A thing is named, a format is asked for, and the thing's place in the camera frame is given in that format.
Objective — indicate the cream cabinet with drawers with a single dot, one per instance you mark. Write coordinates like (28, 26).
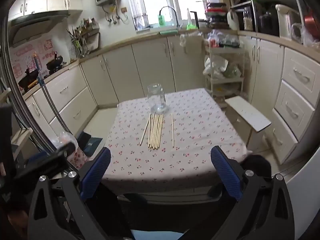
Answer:
(295, 92)

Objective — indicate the green dish soap bottle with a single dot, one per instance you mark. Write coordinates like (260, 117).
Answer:
(161, 20)

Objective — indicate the bunch of wooden chopsticks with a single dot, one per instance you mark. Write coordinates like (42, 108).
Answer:
(155, 132)

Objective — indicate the person's light blue clothing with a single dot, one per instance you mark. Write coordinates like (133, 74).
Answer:
(155, 235)

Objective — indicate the cream stove drawer cabinet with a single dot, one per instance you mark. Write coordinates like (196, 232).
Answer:
(67, 100)

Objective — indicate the pink wall stickers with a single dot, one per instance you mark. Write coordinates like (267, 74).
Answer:
(25, 55)

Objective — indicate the floral trash bin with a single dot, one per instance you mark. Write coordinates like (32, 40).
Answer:
(77, 160)

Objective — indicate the white stool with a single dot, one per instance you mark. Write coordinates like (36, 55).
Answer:
(247, 115)

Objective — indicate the hanging bin with bag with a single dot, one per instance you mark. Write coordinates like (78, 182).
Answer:
(191, 41)

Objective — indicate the wall power socket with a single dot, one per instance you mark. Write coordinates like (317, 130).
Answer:
(124, 10)

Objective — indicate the bagged groceries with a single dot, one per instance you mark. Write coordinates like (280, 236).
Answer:
(225, 40)

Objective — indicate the curved sink faucet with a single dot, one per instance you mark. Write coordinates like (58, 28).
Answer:
(175, 13)

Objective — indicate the white electric water boiler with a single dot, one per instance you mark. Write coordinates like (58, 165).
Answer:
(286, 21)

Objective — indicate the white squeeze bottle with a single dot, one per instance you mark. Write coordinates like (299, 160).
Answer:
(188, 15)

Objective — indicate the wall utensil rack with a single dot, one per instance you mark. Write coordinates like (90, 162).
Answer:
(82, 36)

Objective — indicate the green cloth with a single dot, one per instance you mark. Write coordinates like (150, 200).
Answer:
(191, 26)

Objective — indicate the clear glass jar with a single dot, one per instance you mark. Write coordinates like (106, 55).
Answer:
(156, 97)

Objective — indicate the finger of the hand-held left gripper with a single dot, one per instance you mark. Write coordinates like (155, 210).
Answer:
(62, 152)

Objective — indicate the cherry print tablecloth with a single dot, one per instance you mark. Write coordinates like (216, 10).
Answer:
(187, 142)

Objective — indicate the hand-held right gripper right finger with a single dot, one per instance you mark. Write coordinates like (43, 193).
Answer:
(226, 172)

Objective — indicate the clear plastic container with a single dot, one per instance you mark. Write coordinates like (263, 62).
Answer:
(142, 22)

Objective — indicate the blue dustpan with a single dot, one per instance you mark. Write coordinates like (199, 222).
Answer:
(91, 143)

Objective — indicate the kitchen window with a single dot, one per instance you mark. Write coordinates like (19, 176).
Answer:
(155, 0)

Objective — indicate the range hood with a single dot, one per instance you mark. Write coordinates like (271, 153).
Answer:
(37, 20)

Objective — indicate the white storage trolley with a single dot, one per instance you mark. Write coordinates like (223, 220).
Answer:
(226, 50)

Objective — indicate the white jug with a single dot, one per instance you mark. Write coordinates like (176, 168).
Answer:
(232, 21)

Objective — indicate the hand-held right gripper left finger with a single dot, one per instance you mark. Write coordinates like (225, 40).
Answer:
(96, 172)

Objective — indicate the red pot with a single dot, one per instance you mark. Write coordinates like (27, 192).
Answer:
(311, 21)

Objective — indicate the green dish mat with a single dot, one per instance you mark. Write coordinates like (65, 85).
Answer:
(168, 32)

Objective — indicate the cream sink cabinet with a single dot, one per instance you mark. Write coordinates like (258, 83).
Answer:
(150, 62)

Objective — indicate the black water tap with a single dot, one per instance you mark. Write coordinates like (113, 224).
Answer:
(195, 18)

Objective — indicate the cooking oil bottle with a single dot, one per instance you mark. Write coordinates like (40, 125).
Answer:
(248, 20)

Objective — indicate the black rice cooker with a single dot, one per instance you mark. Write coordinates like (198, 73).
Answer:
(268, 21)

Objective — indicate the white plastic bag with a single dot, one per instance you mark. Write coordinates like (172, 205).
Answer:
(215, 66)

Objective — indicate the black wok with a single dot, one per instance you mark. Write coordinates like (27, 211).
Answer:
(28, 78)
(55, 63)

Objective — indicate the stack of pans and dishes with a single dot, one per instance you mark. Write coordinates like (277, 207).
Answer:
(216, 16)

